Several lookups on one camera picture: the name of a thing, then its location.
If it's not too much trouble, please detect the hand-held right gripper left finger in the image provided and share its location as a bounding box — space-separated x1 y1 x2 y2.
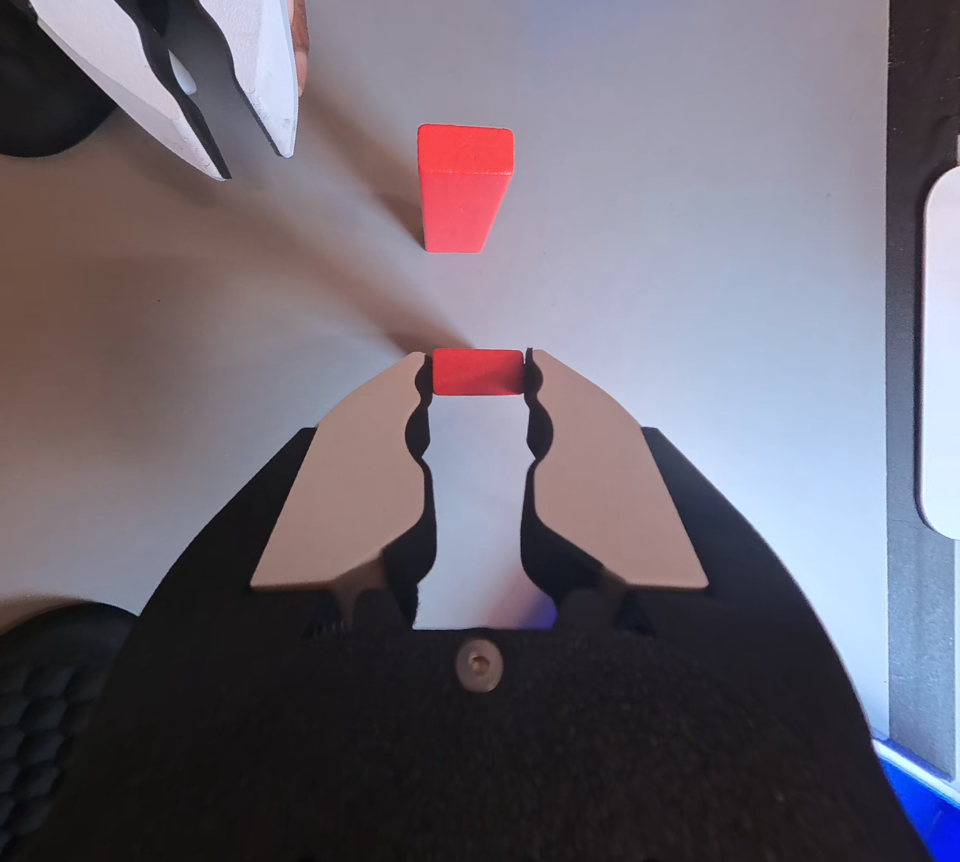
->
251 350 436 596

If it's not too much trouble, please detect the black wrist rest pad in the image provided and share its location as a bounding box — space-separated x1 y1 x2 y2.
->
0 600 136 862
0 0 115 158

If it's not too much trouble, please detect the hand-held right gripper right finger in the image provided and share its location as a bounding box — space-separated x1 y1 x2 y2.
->
522 348 709 593

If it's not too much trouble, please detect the red wooden block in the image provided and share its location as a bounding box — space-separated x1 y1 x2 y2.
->
432 348 526 398
417 125 516 253

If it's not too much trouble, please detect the blue plastic bin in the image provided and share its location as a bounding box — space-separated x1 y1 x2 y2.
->
873 735 960 862

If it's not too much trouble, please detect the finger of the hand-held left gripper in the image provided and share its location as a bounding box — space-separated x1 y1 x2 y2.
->
143 0 301 158
0 0 235 181

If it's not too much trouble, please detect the white document stand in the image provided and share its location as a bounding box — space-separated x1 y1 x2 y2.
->
915 165 960 541

